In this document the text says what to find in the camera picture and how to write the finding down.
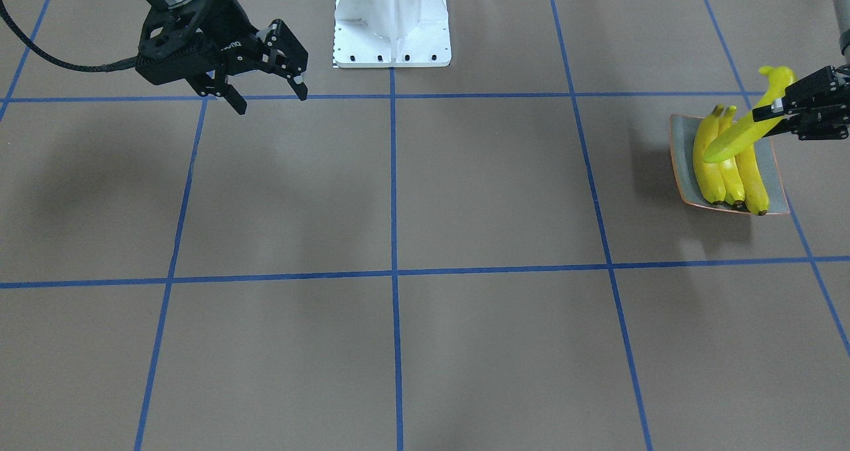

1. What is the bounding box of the yellow banana basket bottom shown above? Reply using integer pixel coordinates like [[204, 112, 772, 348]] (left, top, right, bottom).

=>
[[695, 66, 798, 163]]

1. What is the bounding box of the yellow banana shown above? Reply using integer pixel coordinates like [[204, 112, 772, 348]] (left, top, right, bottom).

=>
[[692, 105, 726, 204], [719, 106, 746, 210]]

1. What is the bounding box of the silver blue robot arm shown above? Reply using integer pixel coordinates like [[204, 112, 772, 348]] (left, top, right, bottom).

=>
[[2, 0, 309, 115]]

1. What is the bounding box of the white pillar with base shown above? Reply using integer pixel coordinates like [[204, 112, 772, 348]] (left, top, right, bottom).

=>
[[332, 0, 452, 68]]

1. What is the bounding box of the yellow banana basket top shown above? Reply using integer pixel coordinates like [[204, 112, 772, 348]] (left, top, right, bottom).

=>
[[735, 144, 770, 216]]

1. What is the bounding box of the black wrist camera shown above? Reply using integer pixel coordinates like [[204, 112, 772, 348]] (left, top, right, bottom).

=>
[[135, 9, 221, 85]]

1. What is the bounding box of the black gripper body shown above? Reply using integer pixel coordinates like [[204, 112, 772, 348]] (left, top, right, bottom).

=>
[[169, 0, 260, 84]]

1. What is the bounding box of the brown paper table cover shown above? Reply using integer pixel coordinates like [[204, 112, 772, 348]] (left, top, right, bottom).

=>
[[2, 0, 848, 450]]

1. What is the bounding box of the grey square plate orange rim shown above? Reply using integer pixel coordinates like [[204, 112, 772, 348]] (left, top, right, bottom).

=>
[[669, 113, 790, 216]]

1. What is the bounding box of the yellow banana basket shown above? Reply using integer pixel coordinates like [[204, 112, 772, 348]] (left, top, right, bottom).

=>
[[695, 66, 798, 163], [735, 144, 770, 216]]

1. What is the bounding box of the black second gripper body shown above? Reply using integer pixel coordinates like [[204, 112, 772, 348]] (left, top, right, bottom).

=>
[[833, 64, 849, 139]]

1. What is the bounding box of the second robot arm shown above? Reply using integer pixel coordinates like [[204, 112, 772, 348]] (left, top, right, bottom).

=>
[[753, 0, 849, 140]]

